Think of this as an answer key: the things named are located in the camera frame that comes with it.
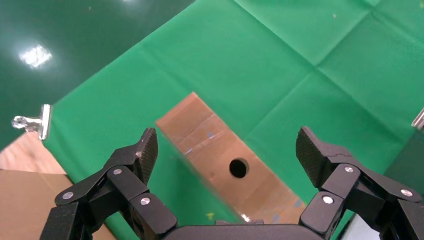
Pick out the small brown cardboard box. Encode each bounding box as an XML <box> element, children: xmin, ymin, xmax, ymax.
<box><xmin>155</xmin><ymin>92</ymin><xmax>307</xmax><ymax>225</ymax></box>

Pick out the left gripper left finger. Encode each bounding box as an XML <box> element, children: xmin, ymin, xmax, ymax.
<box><xmin>39</xmin><ymin>127</ymin><xmax>178</xmax><ymax>240</ymax></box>

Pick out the green cloth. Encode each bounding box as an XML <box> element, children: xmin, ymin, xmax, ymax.
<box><xmin>43</xmin><ymin>0</ymin><xmax>424</xmax><ymax>240</ymax></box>

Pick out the silver binder clip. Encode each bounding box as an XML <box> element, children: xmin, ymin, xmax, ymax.
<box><xmin>411</xmin><ymin>108</ymin><xmax>424</xmax><ymax>131</ymax></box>
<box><xmin>11</xmin><ymin>103</ymin><xmax>53</xmax><ymax>141</ymax></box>

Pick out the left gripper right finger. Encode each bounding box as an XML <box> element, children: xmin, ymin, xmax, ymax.
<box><xmin>295</xmin><ymin>125</ymin><xmax>424</xmax><ymax>240</ymax></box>

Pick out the large open cardboard carton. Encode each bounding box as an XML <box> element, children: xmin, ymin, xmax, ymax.
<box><xmin>0</xmin><ymin>168</ymin><xmax>117</xmax><ymax>240</ymax></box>

